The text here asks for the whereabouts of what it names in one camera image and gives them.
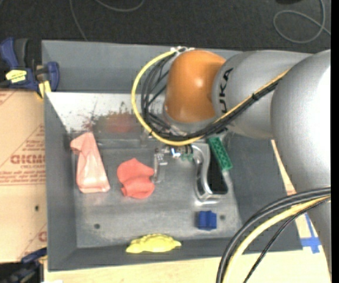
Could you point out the green perforated block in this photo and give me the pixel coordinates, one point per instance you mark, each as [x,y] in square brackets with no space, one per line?
[220,153]

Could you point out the silver and black tool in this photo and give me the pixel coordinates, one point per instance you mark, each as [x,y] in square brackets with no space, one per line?
[201,181]

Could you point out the yellow soft toy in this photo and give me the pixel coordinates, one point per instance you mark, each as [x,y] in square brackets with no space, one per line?
[153,244]

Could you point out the pink cloth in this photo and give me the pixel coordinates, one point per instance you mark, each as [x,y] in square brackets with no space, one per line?
[91,169]

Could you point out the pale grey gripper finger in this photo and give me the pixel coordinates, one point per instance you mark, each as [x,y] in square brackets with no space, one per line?
[157,169]
[164,161]

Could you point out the blue block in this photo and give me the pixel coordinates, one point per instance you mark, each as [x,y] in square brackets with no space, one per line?
[207,220]

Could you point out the grey metal bin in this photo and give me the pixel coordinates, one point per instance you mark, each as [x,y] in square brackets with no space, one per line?
[169,214]

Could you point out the brown cardboard board red print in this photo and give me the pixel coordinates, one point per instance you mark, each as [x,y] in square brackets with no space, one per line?
[16,187]

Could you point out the red crumpled cloth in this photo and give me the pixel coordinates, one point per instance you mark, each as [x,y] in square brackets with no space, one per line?
[135,180]

